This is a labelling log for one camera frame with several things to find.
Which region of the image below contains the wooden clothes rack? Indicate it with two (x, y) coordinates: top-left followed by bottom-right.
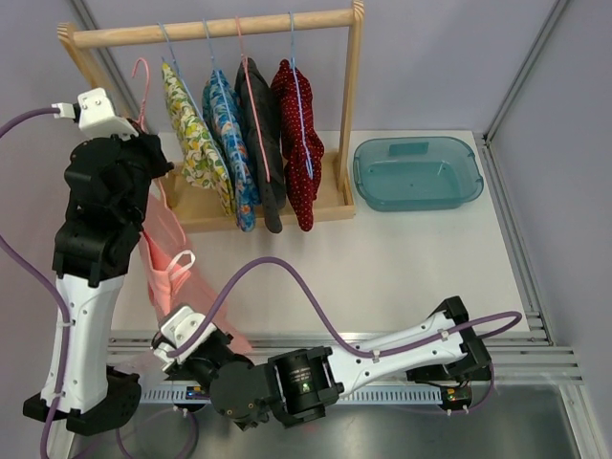
(56, 1), (364, 232)

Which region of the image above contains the dark grey dotted skirt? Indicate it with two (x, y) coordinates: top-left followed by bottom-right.
(234, 57), (287, 234)

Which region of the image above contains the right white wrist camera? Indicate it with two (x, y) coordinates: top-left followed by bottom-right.
(152, 304), (217, 364)

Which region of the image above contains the blue hanger under floral skirt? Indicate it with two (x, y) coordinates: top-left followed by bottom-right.
(202, 20), (254, 192)

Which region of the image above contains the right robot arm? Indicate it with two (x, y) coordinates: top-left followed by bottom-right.
(152, 296), (492, 430)

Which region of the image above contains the slotted grey cable duct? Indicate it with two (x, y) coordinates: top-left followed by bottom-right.
(141, 384), (442, 405)

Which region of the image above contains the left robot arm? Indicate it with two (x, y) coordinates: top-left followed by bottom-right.
(23, 134), (173, 436)

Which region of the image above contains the pink pleated skirt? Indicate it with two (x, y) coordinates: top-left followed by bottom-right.
(112, 179), (254, 379)

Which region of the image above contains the blue hanger under lemon skirt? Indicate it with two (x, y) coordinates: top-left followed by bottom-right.
(158, 23), (230, 188)

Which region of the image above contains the teal plastic tub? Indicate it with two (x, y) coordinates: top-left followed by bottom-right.
(353, 136), (484, 212)

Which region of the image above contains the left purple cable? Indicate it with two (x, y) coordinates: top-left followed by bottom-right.
(0, 107), (77, 459)

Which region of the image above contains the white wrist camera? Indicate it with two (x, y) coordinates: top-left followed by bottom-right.
(52, 87), (140, 141)
(152, 304), (217, 364)

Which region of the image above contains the red dotted skirt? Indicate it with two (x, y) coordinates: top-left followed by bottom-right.
(272, 59), (324, 231)

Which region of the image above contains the aluminium frame post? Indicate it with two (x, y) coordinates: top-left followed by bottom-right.
(66, 0), (140, 118)
(481, 0), (575, 144)

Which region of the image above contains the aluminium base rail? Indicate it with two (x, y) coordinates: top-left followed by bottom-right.
(64, 330), (585, 386)

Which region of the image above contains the right aluminium frame post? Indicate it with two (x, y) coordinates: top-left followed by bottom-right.
(481, 0), (575, 144)

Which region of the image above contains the left aluminium frame post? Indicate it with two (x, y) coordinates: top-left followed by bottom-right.
(66, 0), (140, 118)

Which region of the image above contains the pink wire hanger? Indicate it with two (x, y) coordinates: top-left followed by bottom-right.
(132, 57), (197, 295)

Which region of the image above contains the blue floral skirt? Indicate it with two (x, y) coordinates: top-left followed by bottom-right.
(202, 70), (261, 232)

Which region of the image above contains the yellow lemon print skirt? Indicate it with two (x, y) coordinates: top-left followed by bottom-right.
(161, 62), (235, 216)

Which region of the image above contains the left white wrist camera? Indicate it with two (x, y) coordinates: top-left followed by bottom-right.
(52, 87), (140, 141)

